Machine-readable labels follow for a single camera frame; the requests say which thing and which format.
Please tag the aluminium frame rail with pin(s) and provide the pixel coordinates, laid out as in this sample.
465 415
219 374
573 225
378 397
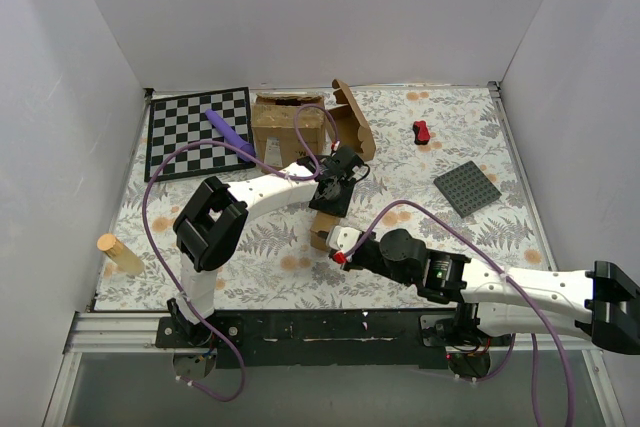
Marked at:
140 331

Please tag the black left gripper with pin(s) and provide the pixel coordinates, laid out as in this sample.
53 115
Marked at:
329 197

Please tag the grey studded building plate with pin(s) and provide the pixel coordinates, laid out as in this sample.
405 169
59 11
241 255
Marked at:
467 189

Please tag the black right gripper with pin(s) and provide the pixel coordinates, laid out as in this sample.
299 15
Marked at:
361 257

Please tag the floral patterned table mat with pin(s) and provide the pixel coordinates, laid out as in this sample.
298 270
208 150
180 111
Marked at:
275 267

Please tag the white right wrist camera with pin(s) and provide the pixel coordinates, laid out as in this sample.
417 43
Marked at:
342 242

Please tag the small cardboard express box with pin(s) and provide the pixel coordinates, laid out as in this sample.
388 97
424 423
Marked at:
320 228

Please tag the black and white chessboard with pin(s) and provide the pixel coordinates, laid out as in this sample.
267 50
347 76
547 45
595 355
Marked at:
179 120

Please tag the wooden cork cylinder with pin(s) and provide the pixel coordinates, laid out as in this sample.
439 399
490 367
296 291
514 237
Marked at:
120 254

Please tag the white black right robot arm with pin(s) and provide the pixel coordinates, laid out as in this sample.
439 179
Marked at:
600 305

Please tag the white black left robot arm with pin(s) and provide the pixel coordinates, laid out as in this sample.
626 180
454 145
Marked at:
209 227

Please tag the large brown cardboard box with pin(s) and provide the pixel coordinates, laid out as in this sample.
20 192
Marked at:
274 135

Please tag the open small cardboard box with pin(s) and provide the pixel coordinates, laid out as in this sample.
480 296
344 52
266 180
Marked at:
353 128

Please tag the purple cylindrical tool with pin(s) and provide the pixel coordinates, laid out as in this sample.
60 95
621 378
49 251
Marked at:
229 134

